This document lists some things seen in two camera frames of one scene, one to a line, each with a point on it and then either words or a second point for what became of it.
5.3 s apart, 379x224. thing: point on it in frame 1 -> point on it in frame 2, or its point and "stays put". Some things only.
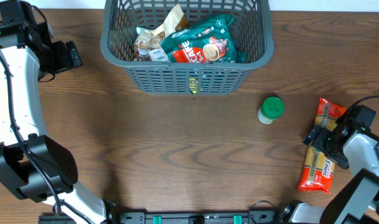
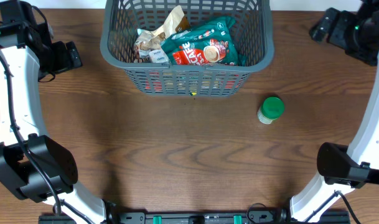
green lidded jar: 272,108 stays put
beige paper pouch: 146,40 stays put
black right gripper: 318,140 -> 320,27
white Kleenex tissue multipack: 158,55 stays put
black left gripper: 68,61 stays put
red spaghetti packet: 318,170 -> 191,82
